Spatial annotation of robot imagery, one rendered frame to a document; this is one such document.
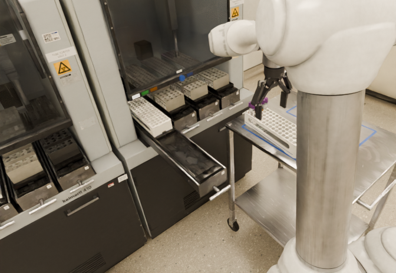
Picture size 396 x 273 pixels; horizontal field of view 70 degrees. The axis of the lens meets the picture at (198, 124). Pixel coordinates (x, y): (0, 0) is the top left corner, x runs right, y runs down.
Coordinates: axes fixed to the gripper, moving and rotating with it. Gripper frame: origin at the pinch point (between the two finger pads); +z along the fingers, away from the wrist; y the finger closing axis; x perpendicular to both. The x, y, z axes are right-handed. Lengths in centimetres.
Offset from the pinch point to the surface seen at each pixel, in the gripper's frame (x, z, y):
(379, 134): -28.9, 10.6, 31.9
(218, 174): -6.1, 12.8, -31.4
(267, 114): 3.0, 4.4, 1.4
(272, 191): 6, 65, 12
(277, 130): -7.3, 4.8, -2.9
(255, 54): 171, 68, 144
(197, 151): 9.3, 12.3, -31.3
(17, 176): 36, 8, -97
